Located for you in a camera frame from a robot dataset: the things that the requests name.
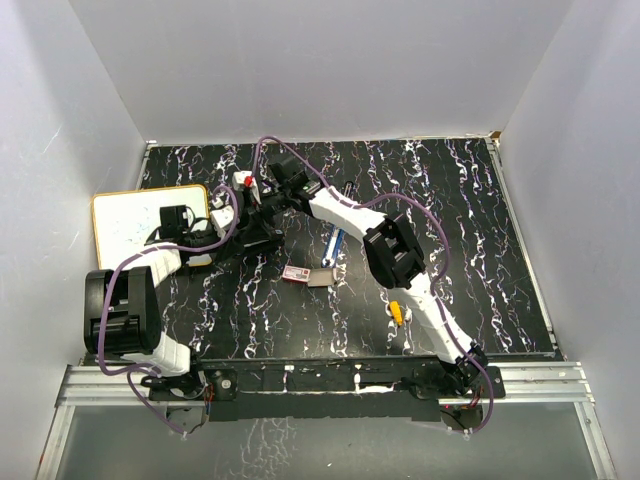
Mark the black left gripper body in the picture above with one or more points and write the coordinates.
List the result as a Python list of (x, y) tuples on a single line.
[(205, 240)]

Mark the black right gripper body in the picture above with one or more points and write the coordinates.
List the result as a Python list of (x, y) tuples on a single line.
[(275, 203)]

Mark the red staple box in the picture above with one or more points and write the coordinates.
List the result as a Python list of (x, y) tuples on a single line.
[(296, 274)]

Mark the grey staple box tray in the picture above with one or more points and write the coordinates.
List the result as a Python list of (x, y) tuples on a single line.
[(322, 277)]

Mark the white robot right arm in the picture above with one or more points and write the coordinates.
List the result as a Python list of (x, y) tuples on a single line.
[(394, 255)]

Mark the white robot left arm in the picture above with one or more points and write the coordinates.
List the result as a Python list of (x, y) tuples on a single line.
[(122, 321)]

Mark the yellow cap marker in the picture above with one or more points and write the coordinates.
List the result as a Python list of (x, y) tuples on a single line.
[(396, 313)]

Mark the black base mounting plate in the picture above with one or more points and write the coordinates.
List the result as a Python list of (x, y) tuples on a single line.
[(370, 387)]

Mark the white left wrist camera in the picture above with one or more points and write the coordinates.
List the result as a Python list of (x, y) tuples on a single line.
[(221, 216)]

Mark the white board with wooden frame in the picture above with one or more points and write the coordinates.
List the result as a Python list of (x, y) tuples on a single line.
[(123, 221)]

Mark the aluminium frame rail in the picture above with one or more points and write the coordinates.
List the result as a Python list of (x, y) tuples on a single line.
[(358, 418)]

